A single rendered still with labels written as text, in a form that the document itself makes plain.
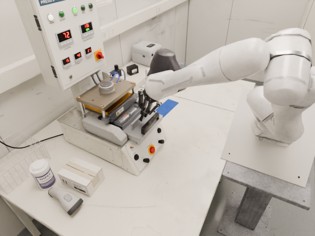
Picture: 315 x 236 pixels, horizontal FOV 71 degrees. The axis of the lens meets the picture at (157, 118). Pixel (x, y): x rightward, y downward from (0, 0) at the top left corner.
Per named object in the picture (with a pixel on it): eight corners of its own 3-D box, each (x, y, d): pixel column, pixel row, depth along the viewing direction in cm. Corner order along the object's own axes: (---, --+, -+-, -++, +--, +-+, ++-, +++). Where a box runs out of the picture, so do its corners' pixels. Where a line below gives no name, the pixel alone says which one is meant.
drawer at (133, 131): (95, 126, 121) (93, 114, 116) (120, 106, 136) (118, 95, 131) (140, 144, 109) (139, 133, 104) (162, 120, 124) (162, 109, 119)
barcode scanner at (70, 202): (43, 200, 107) (37, 190, 102) (56, 187, 112) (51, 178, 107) (74, 219, 99) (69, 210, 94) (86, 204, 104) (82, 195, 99)
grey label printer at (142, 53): (131, 62, 217) (130, 45, 207) (143, 55, 230) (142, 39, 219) (152, 68, 206) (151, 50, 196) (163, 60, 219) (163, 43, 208)
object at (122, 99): (85, 109, 119) (80, 94, 113) (111, 90, 133) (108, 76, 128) (109, 119, 112) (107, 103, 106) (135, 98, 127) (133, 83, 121)
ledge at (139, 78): (86, 97, 177) (84, 92, 174) (140, 58, 235) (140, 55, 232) (116, 107, 166) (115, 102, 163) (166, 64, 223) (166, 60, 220)
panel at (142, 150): (139, 173, 117) (123, 145, 110) (166, 139, 138) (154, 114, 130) (142, 173, 116) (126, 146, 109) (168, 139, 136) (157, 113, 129)
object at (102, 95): (71, 108, 119) (64, 88, 111) (108, 83, 140) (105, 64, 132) (106, 122, 109) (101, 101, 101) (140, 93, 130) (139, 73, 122)
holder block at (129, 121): (98, 121, 119) (97, 117, 117) (121, 102, 132) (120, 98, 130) (123, 130, 112) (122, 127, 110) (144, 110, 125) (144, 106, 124)
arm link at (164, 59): (169, 101, 87) (187, 94, 92) (182, 75, 77) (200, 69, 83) (142, 72, 93) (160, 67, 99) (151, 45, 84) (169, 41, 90)
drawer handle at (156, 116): (140, 133, 110) (140, 127, 107) (156, 117, 120) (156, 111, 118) (144, 135, 109) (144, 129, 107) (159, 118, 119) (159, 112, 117)
